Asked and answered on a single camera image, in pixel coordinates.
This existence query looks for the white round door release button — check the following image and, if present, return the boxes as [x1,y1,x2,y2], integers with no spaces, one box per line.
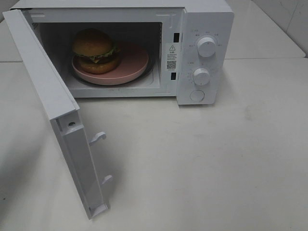
[190,90,205,102]

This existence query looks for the pink round plate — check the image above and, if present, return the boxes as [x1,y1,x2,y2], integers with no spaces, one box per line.
[72,41,149,86]

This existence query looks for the burger with lettuce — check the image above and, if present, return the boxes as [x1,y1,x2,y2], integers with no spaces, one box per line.
[72,28,121,74]

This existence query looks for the white microwave door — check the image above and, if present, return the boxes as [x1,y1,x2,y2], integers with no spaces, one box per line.
[3,10,113,219]

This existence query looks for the white lower microwave knob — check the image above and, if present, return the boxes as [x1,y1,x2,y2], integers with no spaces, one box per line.
[192,68,211,86]

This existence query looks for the white microwave knob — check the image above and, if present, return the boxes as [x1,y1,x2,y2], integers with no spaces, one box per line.
[196,35,217,58]
[192,68,211,86]

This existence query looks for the white warning label sticker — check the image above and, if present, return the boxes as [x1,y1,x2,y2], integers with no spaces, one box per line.
[165,43,180,72]

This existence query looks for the white microwave oven body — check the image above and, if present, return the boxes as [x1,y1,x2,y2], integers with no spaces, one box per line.
[8,0,234,105]

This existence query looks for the white upper microwave knob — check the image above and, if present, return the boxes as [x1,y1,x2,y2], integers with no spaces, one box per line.
[196,35,217,58]

